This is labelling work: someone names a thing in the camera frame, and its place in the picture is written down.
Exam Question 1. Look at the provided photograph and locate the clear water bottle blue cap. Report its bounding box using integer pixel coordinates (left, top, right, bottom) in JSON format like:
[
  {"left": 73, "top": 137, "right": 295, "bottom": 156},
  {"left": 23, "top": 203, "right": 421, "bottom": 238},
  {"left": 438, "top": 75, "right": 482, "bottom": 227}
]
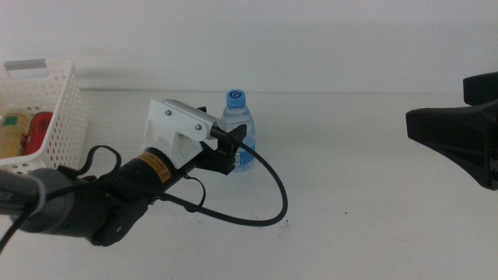
[{"left": 220, "top": 89, "right": 257, "bottom": 173}]

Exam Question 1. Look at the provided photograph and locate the red cola can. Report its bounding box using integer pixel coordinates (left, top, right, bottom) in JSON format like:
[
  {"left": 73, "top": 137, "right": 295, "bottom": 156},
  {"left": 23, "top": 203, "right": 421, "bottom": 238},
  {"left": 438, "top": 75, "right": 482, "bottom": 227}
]
[{"left": 23, "top": 111, "right": 54, "bottom": 156}]

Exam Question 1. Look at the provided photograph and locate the yellow tea bottle white cap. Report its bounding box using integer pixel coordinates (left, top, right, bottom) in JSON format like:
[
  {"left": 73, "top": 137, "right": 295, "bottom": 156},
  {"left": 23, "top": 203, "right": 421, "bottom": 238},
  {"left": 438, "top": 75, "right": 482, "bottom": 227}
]
[{"left": 0, "top": 112, "right": 33, "bottom": 159}]

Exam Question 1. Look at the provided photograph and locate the white perforated plastic basket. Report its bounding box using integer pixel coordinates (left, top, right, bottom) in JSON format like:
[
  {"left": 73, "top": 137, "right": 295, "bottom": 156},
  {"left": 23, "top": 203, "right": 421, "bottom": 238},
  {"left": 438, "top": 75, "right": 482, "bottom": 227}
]
[{"left": 0, "top": 58, "right": 89, "bottom": 176}]

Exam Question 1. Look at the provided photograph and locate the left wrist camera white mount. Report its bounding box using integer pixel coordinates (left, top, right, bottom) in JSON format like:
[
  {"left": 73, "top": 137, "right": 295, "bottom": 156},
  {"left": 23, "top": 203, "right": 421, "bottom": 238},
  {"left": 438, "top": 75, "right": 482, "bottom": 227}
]
[{"left": 140, "top": 98, "right": 223, "bottom": 170}]

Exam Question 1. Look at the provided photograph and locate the left braided black camera cable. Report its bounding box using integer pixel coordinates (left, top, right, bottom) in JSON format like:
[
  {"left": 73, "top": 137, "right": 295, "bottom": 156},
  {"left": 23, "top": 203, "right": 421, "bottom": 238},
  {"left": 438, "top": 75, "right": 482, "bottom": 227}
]
[{"left": 0, "top": 127, "right": 289, "bottom": 256}]

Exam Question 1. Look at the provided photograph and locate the left thin black cable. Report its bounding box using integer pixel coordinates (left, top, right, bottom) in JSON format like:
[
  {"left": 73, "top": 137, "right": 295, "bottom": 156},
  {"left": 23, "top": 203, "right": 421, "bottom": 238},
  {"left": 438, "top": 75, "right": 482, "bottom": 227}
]
[{"left": 75, "top": 145, "right": 208, "bottom": 214}]

